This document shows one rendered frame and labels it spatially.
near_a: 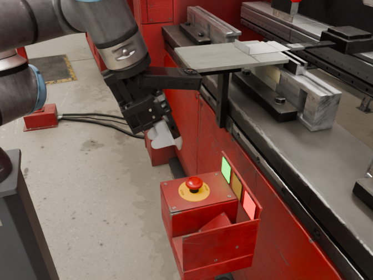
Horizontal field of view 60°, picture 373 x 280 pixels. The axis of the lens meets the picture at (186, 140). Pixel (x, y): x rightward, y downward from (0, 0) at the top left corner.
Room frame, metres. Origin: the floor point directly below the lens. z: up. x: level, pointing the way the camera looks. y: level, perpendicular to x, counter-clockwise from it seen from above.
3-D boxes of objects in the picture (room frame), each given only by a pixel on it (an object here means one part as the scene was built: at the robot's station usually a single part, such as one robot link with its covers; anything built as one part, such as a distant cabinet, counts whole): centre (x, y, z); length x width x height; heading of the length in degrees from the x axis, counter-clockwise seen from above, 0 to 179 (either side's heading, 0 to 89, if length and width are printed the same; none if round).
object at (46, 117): (2.22, 1.14, 0.41); 0.25 x 0.20 x 0.83; 106
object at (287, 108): (0.86, -0.21, 0.89); 0.30 x 0.05 x 0.03; 16
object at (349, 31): (0.96, -0.41, 1.01); 0.26 x 0.12 x 0.05; 106
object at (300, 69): (0.89, -0.27, 0.98); 0.20 x 0.03 x 0.03; 16
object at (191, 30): (1.47, -0.03, 0.89); 0.30 x 0.05 x 0.03; 16
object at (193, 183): (0.56, -0.02, 0.79); 0.04 x 0.04 x 0.04
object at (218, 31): (1.44, -0.10, 0.92); 0.50 x 0.06 x 0.10; 16
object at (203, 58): (0.87, -0.12, 1.00); 0.26 x 0.18 x 0.01; 106
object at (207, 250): (0.52, -0.04, 0.75); 0.20 x 0.16 x 0.18; 16
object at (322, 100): (0.86, -0.27, 0.92); 0.39 x 0.06 x 0.10; 16
